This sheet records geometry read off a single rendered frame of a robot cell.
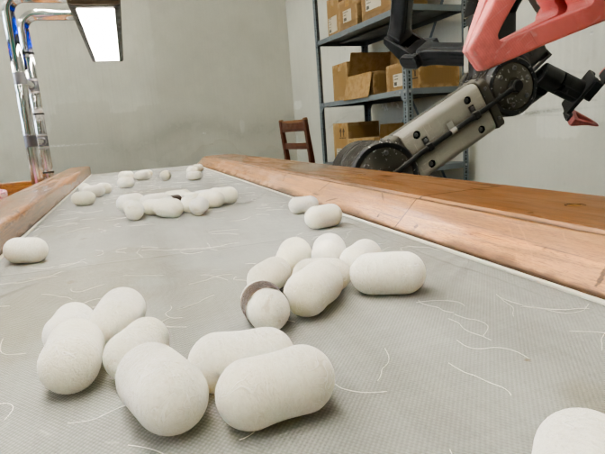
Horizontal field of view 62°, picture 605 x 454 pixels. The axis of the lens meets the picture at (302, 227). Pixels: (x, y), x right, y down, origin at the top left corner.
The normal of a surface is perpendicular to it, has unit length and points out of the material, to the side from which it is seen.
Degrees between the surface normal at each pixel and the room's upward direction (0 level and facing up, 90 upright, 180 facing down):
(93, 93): 90
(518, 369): 0
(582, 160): 90
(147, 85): 90
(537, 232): 45
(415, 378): 0
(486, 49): 97
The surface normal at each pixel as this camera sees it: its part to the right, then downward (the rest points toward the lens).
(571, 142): -0.91, 0.14
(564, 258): -0.72, -0.60
